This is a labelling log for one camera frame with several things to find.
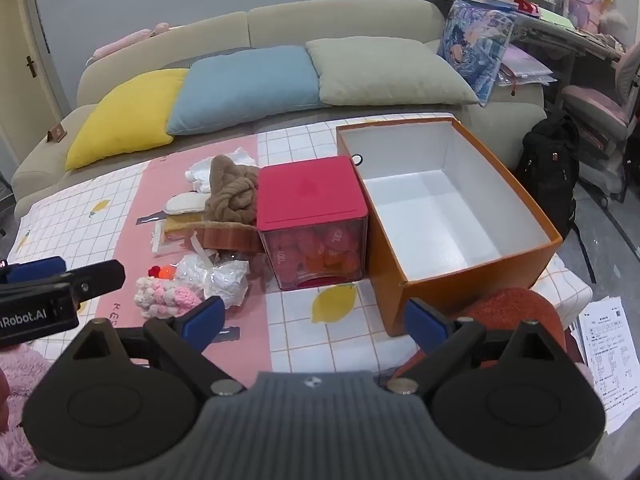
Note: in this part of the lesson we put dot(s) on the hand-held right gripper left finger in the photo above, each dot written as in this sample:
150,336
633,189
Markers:
202,322

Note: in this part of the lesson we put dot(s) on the cream door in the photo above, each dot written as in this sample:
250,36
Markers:
20,60

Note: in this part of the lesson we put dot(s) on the beige sofa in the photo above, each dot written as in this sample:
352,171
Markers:
280,20

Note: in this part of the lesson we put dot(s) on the clear plastic bag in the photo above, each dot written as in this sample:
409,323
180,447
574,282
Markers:
225,280

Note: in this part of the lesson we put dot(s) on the yellow pillow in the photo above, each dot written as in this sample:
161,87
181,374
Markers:
125,115

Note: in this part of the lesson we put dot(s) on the red ornament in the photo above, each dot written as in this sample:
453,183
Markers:
525,2

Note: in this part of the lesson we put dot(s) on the black backpack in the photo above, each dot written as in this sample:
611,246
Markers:
545,170

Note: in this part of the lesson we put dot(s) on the small brown stand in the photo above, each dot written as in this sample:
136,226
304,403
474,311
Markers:
57,132

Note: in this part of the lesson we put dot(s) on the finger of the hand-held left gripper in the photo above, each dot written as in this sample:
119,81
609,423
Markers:
97,280
35,269

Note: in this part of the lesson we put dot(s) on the clear container with red lid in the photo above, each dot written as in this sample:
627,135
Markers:
310,190

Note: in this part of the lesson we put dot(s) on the long pink plush toy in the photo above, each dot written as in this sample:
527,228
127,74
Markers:
125,40

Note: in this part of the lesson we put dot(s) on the orange cardboard box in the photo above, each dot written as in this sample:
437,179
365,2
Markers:
440,210

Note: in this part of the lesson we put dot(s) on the brown sponge block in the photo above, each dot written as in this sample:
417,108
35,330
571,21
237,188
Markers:
230,237

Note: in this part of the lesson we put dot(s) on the pink notebooks pile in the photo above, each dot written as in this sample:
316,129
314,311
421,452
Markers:
525,67

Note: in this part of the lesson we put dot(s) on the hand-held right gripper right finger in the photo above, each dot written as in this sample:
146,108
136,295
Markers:
425,322

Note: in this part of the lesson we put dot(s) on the beige oval insole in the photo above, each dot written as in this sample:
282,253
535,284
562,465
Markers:
185,203

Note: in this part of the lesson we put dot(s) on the pink fluffy cloth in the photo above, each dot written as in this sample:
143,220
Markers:
20,375

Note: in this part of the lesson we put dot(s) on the beige pillow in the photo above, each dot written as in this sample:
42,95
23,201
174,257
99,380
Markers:
380,70

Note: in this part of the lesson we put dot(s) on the grey study desk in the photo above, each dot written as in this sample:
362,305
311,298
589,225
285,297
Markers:
555,30

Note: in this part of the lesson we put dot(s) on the pink and white crochet toy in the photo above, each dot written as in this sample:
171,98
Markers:
160,297

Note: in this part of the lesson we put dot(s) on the orange crochet fruit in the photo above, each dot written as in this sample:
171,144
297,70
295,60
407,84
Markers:
166,273

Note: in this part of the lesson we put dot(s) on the pink desk chair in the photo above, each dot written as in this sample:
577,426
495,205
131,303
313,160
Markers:
590,100

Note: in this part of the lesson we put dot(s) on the printed paper sheets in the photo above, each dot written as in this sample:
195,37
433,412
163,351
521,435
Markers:
610,360

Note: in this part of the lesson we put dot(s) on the blue printed pillow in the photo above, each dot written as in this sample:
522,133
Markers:
475,45

